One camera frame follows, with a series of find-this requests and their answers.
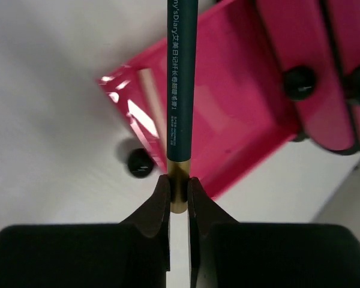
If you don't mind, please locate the pink concealer stick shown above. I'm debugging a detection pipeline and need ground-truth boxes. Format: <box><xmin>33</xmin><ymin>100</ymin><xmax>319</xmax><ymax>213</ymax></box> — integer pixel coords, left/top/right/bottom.
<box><xmin>137</xmin><ymin>68</ymin><xmax>167</xmax><ymax>174</ymax></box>

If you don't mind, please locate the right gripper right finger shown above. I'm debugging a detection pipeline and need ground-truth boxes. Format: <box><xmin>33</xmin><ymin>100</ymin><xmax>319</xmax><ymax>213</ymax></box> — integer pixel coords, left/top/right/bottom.
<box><xmin>187</xmin><ymin>178</ymin><xmax>360</xmax><ymax>287</ymax></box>

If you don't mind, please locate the black gold mascara tube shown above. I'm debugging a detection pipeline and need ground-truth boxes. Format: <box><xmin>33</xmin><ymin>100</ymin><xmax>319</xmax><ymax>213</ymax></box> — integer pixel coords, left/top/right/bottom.
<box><xmin>166</xmin><ymin>0</ymin><xmax>199</xmax><ymax>214</ymax></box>

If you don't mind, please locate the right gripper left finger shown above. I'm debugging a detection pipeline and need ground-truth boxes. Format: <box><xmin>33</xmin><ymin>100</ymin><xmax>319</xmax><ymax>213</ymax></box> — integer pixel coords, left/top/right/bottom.
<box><xmin>0</xmin><ymin>175</ymin><xmax>170</xmax><ymax>287</ymax></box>

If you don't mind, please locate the pink bottom drawer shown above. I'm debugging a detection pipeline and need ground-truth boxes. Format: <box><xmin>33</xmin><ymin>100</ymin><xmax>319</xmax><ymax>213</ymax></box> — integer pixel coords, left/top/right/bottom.
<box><xmin>98</xmin><ymin>1</ymin><xmax>299</xmax><ymax>198</ymax></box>

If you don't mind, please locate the black drawer cabinet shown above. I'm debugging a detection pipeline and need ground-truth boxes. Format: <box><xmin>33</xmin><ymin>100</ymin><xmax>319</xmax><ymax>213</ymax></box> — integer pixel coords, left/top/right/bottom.
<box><xmin>284</xmin><ymin>1</ymin><xmax>360</xmax><ymax>155</ymax></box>

